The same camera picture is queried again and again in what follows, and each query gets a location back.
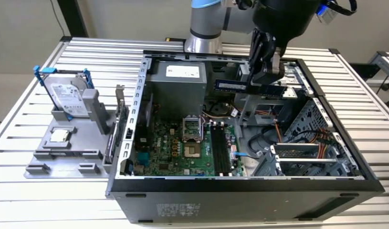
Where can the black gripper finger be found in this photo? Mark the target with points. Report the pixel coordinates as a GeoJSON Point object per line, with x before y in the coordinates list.
{"type": "Point", "coordinates": [261, 59]}

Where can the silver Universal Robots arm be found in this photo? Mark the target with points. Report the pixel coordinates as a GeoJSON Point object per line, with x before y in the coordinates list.
{"type": "Point", "coordinates": [206, 23]}

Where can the grey metal drive cage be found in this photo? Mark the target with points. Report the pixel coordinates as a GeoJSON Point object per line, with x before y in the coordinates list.
{"type": "Point", "coordinates": [247, 107]}

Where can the round CPU cooler fan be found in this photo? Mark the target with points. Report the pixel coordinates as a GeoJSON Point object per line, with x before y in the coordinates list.
{"type": "Point", "coordinates": [221, 108]}

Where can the grey power supply unit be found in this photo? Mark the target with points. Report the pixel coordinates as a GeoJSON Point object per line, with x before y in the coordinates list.
{"type": "Point", "coordinates": [178, 95]}

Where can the yellow black plug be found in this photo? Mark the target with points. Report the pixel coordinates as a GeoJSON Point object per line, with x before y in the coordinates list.
{"type": "Point", "coordinates": [167, 38]}

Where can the metal locking lever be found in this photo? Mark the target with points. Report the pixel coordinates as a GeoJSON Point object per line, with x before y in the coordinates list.
{"type": "Point", "coordinates": [202, 130]}

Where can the aluminium side table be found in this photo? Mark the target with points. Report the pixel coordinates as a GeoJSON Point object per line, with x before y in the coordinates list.
{"type": "Point", "coordinates": [388, 59]}

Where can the metal disk bay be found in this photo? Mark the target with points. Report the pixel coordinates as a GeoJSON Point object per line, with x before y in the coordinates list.
{"type": "Point", "coordinates": [296, 148]}

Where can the CPU socket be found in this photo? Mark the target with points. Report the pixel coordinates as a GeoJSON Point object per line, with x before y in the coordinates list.
{"type": "Point", "coordinates": [193, 150]}

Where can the green motherboard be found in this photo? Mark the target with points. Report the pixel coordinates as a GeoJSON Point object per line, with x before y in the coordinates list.
{"type": "Point", "coordinates": [162, 152]}

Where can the teal expansion slot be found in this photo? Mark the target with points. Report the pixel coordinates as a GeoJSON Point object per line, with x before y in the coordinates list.
{"type": "Point", "coordinates": [143, 158]}

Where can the black PC case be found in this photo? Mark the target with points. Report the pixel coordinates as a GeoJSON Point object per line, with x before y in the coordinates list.
{"type": "Point", "coordinates": [213, 205]}

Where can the silver hard disk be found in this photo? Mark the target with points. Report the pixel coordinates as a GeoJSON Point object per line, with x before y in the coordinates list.
{"type": "Point", "coordinates": [64, 95]}

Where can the grey parts rack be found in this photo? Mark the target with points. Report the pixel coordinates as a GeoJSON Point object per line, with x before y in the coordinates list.
{"type": "Point", "coordinates": [83, 133]}

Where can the blue disk carrier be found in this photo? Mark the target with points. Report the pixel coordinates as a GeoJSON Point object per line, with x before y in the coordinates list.
{"type": "Point", "coordinates": [47, 70]}

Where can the silver CPU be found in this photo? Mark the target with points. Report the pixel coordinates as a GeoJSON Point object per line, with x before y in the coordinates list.
{"type": "Point", "coordinates": [59, 136]}

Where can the silver camera in black bracket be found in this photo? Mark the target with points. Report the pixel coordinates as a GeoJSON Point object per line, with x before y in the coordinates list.
{"type": "Point", "coordinates": [326, 17]}

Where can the black table bracket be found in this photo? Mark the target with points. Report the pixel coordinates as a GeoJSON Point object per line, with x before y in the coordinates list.
{"type": "Point", "coordinates": [364, 70]}

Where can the black vertical post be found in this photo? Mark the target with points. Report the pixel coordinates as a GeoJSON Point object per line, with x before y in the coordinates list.
{"type": "Point", "coordinates": [75, 19]}

